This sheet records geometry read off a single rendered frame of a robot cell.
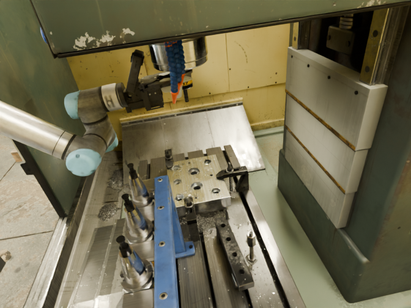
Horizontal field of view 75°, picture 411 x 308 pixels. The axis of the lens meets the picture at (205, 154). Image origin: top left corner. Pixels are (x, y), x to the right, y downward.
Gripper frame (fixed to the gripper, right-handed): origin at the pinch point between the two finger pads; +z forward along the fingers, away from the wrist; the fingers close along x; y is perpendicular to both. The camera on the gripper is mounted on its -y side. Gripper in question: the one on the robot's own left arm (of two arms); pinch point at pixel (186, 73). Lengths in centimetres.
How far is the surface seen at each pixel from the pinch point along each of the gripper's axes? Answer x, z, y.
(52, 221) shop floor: -111, -140, 137
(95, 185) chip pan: -60, -67, 74
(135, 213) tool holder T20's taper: 35.7, -18.1, 15.6
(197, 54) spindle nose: 6.7, 3.7, -6.4
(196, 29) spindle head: 32.5, 1.5, -16.4
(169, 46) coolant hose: 20.1, -3.2, -12.2
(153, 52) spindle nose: 4.4, -7.3, -8.4
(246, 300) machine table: 38, 2, 58
